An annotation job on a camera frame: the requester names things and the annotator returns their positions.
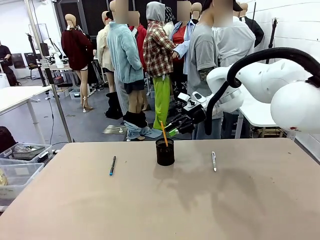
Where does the metal mannequin base plate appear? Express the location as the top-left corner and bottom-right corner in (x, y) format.
(101, 124), (128, 136)

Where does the dark bag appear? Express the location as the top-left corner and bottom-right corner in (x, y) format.
(0, 125), (19, 154)

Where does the person in grey t-shirt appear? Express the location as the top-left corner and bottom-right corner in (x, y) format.
(186, 0), (235, 140)

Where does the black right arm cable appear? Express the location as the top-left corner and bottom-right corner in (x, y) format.
(204, 47), (320, 136)

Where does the mannequin in light blue fleece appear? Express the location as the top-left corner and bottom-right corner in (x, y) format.
(106, 0), (151, 141)

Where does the mannequin in black top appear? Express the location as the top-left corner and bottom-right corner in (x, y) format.
(190, 2), (203, 25)

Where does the black pen blue cap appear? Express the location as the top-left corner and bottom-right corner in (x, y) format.
(108, 155), (117, 177)

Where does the black mesh pen holder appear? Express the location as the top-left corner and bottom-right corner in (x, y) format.
(155, 137), (175, 167)

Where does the mannequin in cream jacket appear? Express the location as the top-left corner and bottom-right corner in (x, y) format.
(96, 10), (124, 120)

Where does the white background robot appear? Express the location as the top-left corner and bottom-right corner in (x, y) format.
(48, 37), (66, 69)

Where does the white pen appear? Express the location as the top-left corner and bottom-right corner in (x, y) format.
(211, 150), (218, 173)

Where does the black tripod stand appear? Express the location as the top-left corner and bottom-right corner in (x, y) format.
(265, 17), (280, 65)

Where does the mannequin in red jacket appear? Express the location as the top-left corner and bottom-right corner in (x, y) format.
(128, 11), (148, 73)

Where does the large clear plastic bin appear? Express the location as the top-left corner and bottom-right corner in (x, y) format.
(0, 162), (46, 200)

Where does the person's tattooed right forearm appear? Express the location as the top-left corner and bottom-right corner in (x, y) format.
(198, 65), (217, 85)

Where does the white table with rounded corner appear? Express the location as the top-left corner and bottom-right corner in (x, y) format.
(237, 84), (287, 139)

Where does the mannequin in maroon sweater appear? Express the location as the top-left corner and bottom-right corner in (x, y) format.
(60, 13), (95, 113)

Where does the clear bin with clutter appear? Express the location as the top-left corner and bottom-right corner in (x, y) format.
(0, 142), (54, 166)

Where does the seated person in black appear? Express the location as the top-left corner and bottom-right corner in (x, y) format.
(0, 39), (21, 86)

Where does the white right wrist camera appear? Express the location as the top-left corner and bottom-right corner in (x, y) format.
(176, 91), (210, 111)

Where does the orange pencil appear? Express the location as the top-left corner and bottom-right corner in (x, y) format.
(160, 121), (169, 148)

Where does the white table with legs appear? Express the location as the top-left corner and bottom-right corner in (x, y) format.
(0, 85), (53, 145)

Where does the mannequin in plaid hoodie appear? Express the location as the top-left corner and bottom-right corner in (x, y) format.
(142, 1), (176, 131)

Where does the mannequin in white shirt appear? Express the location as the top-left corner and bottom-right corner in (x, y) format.
(214, 1), (257, 68)

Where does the mannequin in black jacket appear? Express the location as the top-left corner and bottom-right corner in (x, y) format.
(239, 2), (265, 49)

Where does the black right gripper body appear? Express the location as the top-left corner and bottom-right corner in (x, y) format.
(184, 104), (208, 125)

